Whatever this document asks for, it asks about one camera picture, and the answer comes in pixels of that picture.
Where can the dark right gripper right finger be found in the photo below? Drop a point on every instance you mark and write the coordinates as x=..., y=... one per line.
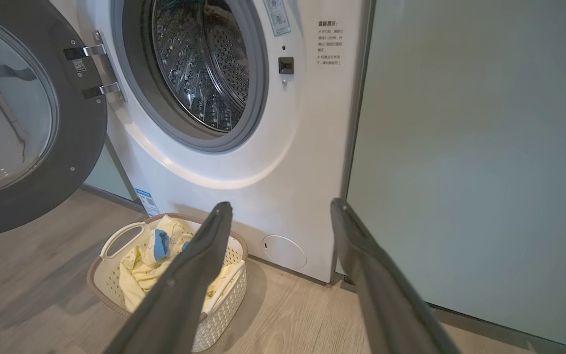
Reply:
x=391, y=314

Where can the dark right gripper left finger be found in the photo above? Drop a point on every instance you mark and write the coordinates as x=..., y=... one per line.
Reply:
x=175, y=314

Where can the pale yellow cream garment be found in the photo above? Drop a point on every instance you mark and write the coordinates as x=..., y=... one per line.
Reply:
x=133, y=280

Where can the cream garment with blue patches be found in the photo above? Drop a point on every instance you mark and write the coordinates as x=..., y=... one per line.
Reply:
x=162, y=246

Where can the black round glass washer door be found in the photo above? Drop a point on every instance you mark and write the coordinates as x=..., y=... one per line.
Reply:
x=79, y=142

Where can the white front-load washing machine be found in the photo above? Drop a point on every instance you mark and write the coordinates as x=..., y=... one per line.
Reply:
x=273, y=162

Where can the pale green cabinet panel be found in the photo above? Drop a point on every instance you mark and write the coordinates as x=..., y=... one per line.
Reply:
x=484, y=157

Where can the grey rubber door gasket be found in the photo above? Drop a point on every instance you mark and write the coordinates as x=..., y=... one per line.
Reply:
x=258, y=98

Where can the stainless steel washing machine drum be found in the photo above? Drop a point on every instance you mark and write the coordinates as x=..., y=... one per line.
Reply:
x=199, y=64

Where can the chrome door hinge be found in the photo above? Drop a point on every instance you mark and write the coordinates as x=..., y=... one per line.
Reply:
x=108, y=69

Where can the black door latch socket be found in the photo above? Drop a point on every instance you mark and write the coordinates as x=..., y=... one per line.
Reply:
x=286, y=65

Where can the white laundry basket brown rim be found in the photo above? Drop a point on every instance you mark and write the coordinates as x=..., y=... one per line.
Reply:
x=224, y=305

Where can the blue energy label sticker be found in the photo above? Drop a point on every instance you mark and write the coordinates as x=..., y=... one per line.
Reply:
x=148, y=201

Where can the round white filter cover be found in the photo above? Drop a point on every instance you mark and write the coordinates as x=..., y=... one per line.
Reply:
x=284, y=251

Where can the dark kick board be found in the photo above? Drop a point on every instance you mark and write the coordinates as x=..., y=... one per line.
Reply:
x=113, y=196

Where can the grey cabinet side panel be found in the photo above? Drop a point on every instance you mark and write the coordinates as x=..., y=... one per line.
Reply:
x=121, y=169
x=356, y=123

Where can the small QR code sticker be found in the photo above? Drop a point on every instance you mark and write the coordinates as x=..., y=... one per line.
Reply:
x=79, y=65

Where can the grey warning sticker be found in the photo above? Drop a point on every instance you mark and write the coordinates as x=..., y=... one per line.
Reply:
x=277, y=17

